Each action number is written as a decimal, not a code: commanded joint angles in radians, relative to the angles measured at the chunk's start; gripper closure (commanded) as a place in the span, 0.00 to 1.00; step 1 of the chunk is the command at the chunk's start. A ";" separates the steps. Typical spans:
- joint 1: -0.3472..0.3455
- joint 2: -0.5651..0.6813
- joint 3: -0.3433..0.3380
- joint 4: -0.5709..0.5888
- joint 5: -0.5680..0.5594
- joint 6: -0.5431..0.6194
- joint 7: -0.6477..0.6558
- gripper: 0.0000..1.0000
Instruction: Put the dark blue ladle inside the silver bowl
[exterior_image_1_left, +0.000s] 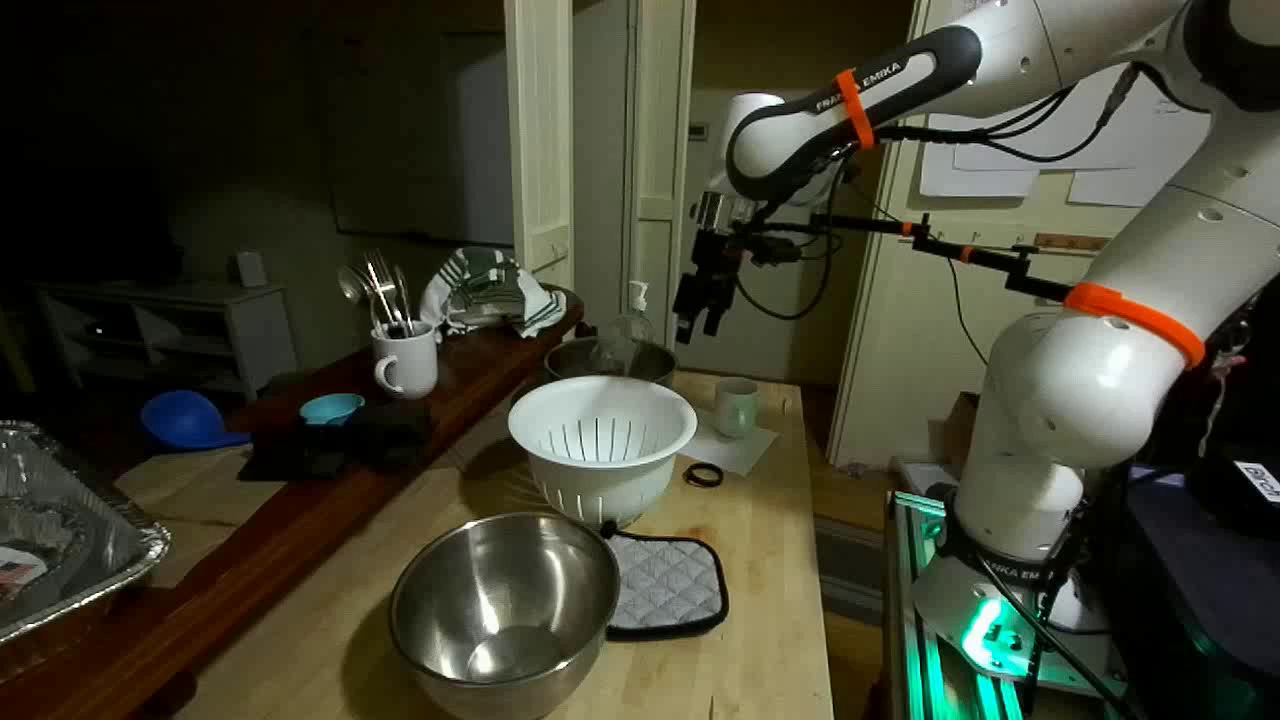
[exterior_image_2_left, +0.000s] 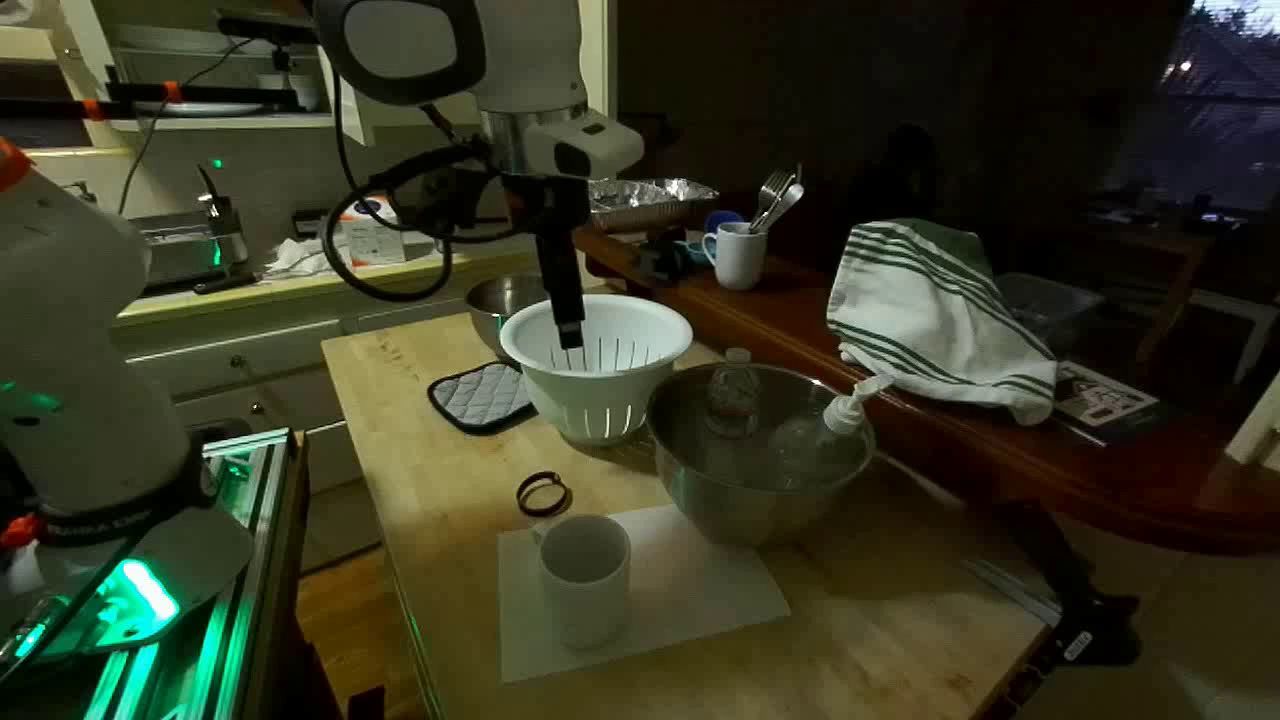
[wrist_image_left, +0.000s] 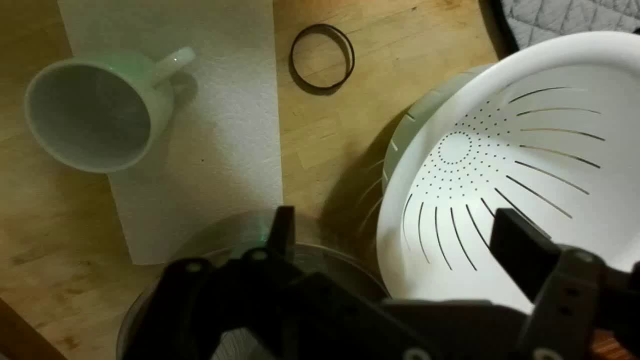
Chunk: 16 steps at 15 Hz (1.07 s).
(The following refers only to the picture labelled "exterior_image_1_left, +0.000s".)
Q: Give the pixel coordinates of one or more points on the silver metal spoon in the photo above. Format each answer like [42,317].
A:
[351,287]

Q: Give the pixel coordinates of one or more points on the black cloth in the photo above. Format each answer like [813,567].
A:
[361,441]

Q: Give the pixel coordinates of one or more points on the small teal plastic scoop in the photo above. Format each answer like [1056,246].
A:
[328,408]

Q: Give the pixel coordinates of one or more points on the black equipment box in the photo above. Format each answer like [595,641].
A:
[1203,600]

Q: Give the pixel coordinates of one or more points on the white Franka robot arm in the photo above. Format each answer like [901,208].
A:
[1106,385]

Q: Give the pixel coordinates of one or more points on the white folding door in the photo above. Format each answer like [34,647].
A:
[542,135]

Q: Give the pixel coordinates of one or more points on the grey shelf unit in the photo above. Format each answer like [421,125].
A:
[255,332]

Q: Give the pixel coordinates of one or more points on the light wooden cutting board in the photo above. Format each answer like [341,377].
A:
[185,521]

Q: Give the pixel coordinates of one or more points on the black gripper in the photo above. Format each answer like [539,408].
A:
[714,274]

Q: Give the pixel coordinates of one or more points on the white mug holding utensils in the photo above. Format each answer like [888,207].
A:
[410,361]

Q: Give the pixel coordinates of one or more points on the white wall paper sheet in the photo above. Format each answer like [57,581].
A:
[1133,164]
[972,175]

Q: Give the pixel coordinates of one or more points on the white plastic colander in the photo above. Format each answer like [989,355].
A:
[601,441]

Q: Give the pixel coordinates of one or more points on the metal robot base stand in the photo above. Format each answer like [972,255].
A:
[923,641]

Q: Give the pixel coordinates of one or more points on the grey quilted pot holder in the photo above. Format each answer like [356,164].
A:
[664,585]

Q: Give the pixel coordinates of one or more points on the dark blue plastic ladle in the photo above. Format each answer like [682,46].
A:
[185,416]

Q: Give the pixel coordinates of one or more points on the aluminium foil tray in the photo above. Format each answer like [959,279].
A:
[65,532]

